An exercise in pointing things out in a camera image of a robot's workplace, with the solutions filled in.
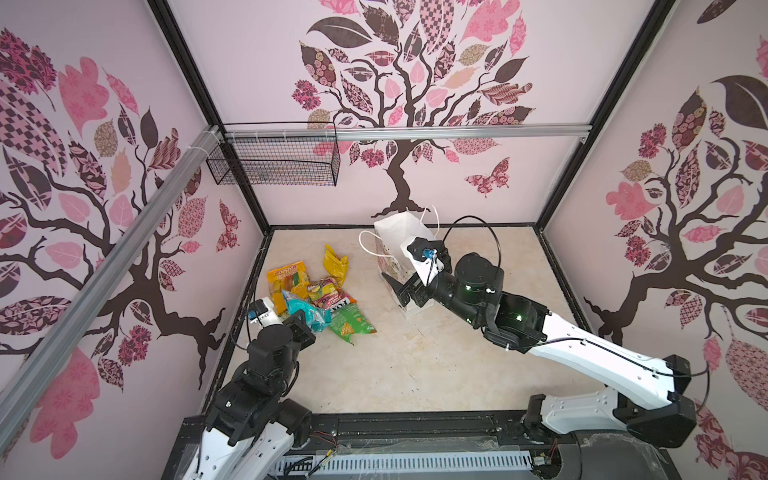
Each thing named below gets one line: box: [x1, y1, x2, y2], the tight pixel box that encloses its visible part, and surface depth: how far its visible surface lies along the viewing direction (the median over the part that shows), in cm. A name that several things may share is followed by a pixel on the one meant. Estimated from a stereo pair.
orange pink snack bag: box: [308, 277, 358, 311], surface depth 96 cm
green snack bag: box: [330, 302, 377, 346], surface depth 91 cm
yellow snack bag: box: [323, 244, 349, 287], surface depth 102 cm
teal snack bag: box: [282, 290, 332, 333], surface depth 71 cm
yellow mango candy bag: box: [268, 260, 311, 316], surface depth 100 cm
